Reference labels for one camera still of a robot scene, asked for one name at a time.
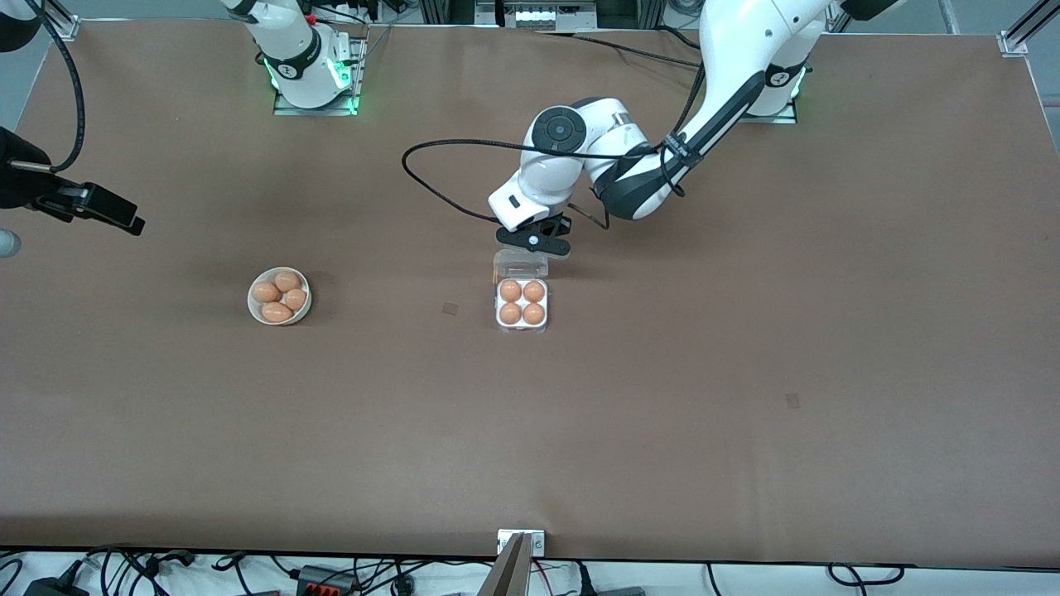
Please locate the black power adapter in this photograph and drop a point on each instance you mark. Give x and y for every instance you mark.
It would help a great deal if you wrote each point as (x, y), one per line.
(54, 588)

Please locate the white socket power strip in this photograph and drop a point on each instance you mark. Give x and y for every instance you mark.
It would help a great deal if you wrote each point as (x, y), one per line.
(534, 15)

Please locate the clear plastic egg box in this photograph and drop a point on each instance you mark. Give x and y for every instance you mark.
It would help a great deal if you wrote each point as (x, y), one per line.
(522, 269)

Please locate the aluminium camera stand pole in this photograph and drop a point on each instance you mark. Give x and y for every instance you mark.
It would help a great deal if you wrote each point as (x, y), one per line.
(507, 575)

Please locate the white round bowl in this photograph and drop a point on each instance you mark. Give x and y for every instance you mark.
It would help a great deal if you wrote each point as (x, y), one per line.
(256, 310)

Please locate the brown egg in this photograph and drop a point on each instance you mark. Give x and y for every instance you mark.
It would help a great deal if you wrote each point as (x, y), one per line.
(296, 299)
(534, 313)
(511, 313)
(534, 290)
(277, 312)
(288, 281)
(511, 290)
(266, 291)

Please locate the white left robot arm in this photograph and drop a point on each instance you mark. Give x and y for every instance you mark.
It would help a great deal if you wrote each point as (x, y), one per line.
(745, 41)

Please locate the aluminium table corner bracket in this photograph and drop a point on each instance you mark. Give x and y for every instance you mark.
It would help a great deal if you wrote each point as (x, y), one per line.
(65, 29)
(1014, 41)

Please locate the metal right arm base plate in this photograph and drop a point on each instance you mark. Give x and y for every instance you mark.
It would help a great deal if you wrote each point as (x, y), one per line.
(315, 111)

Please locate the black box orange terminals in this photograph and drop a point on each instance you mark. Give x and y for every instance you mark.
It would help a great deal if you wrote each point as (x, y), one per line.
(327, 581)

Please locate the small metal mounting bracket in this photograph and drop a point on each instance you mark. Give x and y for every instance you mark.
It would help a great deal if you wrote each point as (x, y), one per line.
(538, 542)

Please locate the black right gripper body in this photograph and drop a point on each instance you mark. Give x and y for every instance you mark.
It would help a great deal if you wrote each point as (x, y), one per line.
(18, 180)

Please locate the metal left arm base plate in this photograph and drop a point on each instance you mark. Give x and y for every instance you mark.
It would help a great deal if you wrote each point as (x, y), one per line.
(778, 119)

